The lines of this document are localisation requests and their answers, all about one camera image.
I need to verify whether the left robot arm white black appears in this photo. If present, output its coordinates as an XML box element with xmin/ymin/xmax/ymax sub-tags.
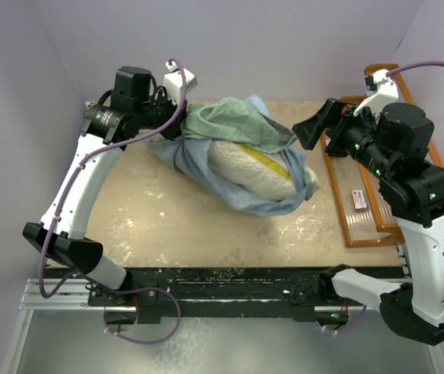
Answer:
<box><xmin>23</xmin><ymin>61</ymin><xmax>197</xmax><ymax>298</ymax></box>

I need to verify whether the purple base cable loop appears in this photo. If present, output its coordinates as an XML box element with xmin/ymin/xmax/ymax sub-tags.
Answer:
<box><xmin>103</xmin><ymin>288</ymin><xmax>183</xmax><ymax>346</ymax></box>

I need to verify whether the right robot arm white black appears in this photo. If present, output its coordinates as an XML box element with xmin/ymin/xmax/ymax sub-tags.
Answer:
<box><xmin>292</xmin><ymin>99</ymin><xmax>444</xmax><ymax>346</ymax></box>

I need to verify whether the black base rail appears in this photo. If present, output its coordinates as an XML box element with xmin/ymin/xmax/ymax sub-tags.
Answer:
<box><xmin>86</xmin><ymin>267</ymin><xmax>356</xmax><ymax>324</ymax></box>

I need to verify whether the white red small box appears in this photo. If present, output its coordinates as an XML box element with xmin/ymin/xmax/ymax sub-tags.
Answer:
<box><xmin>351</xmin><ymin>189</ymin><xmax>368</xmax><ymax>210</ymax></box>

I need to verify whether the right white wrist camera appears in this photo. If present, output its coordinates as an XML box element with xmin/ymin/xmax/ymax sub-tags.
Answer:
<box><xmin>354</xmin><ymin>69</ymin><xmax>399</xmax><ymax>117</ymax></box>

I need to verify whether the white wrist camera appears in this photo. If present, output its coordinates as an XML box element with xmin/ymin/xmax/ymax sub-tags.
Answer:
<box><xmin>354</xmin><ymin>69</ymin><xmax>399</xmax><ymax>117</ymax></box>
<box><xmin>163</xmin><ymin>62</ymin><xmax>198</xmax><ymax>104</ymax></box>

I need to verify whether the white quilted pillow yellow stripe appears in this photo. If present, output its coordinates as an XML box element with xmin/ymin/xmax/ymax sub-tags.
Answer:
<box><xmin>207</xmin><ymin>140</ymin><xmax>320</xmax><ymax>202</ymax></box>

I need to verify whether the aluminium frame rail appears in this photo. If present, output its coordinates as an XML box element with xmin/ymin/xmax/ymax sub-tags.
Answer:
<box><xmin>19</xmin><ymin>279</ymin><xmax>89</xmax><ymax>311</ymax></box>

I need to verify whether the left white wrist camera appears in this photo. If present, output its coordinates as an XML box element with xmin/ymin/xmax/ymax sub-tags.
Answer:
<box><xmin>163</xmin><ymin>62</ymin><xmax>198</xmax><ymax>104</ymax></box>

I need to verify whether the patchwork green beige pillowcase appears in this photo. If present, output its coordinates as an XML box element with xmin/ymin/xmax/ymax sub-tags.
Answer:
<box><xmin>146</xmin><ymin>95</ymin><xmax>320</xmax><ymax>217</ymax></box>

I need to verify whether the orange wooden tiered rack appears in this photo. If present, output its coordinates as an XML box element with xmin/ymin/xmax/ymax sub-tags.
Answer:
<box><xmin>319</xmin><ymin>75</ymin><xmax>444</xmax><ymax>248</ymax></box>

